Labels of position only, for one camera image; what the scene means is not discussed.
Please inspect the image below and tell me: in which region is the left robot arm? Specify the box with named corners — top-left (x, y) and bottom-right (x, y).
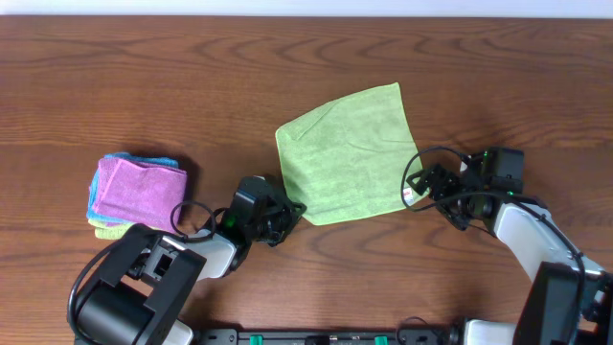
top-left (67, 176), bottom-right (307, 345)

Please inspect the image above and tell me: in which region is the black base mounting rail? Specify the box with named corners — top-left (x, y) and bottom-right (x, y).
top-left (193, 325), bottom-right (464, 345)

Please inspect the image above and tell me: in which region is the green microfiber cloth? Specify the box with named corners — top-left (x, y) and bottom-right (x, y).
top-left (275, 83), bottom-right (421, 225)

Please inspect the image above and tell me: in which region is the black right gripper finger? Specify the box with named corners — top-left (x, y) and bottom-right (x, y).
top-left (405, 164), bottom-right (460, 196)
top-left (438, 200), bottom-right (472, 231)

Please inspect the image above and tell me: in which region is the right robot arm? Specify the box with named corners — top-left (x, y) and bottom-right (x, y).
top-left (400, 147), bottom-right (612, 344)

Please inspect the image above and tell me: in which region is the light green folded cloth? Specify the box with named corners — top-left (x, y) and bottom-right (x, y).
top-left (88, 218), bottom-right (133, 241)

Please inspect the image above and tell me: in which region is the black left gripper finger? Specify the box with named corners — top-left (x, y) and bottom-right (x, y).
top-left (267, 224), bottom-right (295, 247)
top-left (287, 199), bottom-right (307, 225)

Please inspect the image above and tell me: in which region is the purple folded cloth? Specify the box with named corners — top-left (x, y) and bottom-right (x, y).
top-left (93, 157), bottom-right (188, 232)

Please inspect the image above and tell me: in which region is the blue folded cloth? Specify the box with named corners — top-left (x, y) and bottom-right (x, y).
top-left (86, 152), bottom-right (179, 223)

